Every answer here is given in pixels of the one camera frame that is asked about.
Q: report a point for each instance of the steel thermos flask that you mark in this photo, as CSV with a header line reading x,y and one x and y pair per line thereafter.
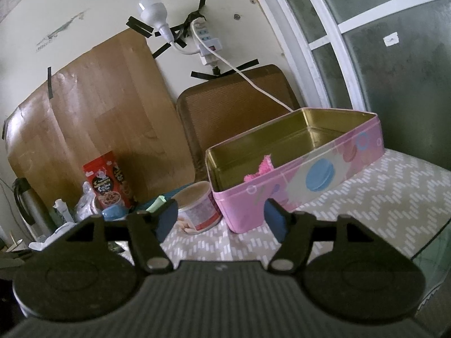
x,y
30,207

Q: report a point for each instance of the clear plastic bag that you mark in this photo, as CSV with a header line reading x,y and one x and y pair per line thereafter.
x,y
86,200

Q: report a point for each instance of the white window frame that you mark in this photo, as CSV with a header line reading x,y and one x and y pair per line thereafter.
x,y
317,45

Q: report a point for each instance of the round snack can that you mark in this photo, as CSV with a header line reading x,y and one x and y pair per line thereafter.
x,y
201,207

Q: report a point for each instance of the pink tin box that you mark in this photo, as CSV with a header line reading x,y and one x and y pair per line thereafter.
x,y
317,179

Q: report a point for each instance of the beige zigzag tablecloth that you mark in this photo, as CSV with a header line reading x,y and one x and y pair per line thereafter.
x,y
352,200

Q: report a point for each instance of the white light bulb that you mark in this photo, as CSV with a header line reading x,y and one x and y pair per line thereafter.
x,y
152,12

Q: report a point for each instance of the white power strip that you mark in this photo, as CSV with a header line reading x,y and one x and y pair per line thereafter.
x,y
208,40

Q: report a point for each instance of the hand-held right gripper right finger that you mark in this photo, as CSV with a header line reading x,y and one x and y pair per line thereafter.
x,y
276,222

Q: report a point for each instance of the white window sticker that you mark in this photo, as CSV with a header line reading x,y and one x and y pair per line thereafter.
x,y
391,38

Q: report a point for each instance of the brown tray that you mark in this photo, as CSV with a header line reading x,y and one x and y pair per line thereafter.
x,y
232,112

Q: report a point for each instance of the large cardboard sheet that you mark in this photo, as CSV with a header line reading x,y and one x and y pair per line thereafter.
x,y
98,119

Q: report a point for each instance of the pink fluffy cloth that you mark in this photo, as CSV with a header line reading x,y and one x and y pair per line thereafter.
x,y
263,167

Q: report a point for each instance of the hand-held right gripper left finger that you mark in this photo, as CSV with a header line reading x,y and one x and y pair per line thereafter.
x,y
166,220

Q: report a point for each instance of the red cereal box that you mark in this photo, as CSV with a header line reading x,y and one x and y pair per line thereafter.
x,y
107,183

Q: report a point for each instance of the green soft sponge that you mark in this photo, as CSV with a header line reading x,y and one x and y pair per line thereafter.
x,y
158,203

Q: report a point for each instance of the white tissue pack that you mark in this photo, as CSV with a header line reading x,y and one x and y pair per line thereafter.
x,y
56,234

